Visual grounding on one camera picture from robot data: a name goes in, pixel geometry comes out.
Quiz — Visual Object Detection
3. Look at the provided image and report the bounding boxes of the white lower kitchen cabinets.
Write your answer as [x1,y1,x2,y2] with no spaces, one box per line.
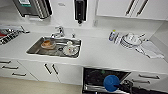
[0,57,84,86]

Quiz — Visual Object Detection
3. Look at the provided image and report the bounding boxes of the blue plastic bowl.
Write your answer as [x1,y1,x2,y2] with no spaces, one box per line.
[102,74,121,92]

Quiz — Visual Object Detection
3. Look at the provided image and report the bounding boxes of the stainless steel dishwasher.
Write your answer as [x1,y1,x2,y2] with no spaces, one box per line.
[81,66,133,94]

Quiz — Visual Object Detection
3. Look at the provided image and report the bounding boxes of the chrome sink faucet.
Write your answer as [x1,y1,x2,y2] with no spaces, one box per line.
[50,25,66,38]

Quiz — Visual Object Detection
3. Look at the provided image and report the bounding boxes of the orange bowl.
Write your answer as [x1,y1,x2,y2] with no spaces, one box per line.
[40,39,56,50]

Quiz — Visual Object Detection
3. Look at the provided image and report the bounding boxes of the white drawer cabinet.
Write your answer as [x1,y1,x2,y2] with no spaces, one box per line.
[126,71,168,92]

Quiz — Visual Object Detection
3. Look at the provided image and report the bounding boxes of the black wall soap dispenser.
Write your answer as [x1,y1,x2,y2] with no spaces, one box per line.
[73,0,88,25]

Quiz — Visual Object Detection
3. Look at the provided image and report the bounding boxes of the stack of white plates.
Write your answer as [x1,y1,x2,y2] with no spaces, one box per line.
[119,32,145,50]

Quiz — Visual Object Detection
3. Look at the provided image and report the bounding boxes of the steel kitchen sink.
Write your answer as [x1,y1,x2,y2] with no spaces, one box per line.
[25,35,83,59]

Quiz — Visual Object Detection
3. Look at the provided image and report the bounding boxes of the dish soap bottle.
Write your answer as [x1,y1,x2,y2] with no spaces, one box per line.
[108,29,118,43]

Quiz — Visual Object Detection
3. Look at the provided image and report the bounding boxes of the dish drying rack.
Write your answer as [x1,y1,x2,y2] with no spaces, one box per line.
[0,28,29,46]

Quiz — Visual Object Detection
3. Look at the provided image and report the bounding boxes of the round wall dispenser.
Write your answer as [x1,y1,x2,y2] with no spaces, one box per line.
[13,0,54,19]

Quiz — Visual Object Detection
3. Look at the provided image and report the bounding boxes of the white wall outlet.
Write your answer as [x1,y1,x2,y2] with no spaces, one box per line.
[93,19,99,27]

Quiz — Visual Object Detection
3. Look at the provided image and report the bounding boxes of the white upper kitchen cabinet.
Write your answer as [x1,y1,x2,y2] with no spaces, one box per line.
[95,0,168,21]

